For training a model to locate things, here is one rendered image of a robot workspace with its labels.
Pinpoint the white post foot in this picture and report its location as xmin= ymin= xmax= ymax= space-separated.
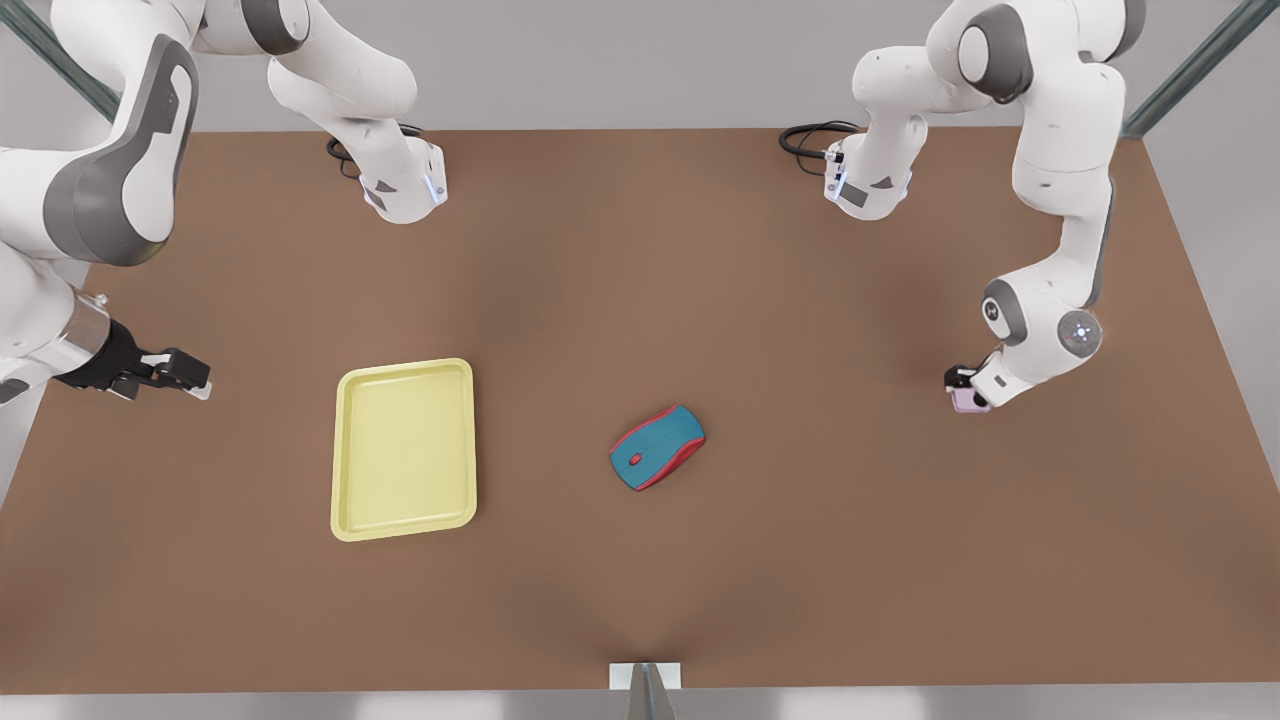
xmin=609 ymin=662 xmax=683 ymax=692

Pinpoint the black cable loop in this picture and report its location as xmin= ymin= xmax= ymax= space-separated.
xmin=326 ymin=123 xmax=427 ymax=182
xmin=778 ymin=120 xmax=863 ymax=182

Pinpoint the blue and red computer mouse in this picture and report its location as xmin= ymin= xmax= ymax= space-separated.
xmin=608 ymin=403 xmax=708 ymax=494

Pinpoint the yellow rectangular tray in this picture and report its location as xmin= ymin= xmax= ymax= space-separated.
xmin=330 ymin=357 xmax=479 ymax=544

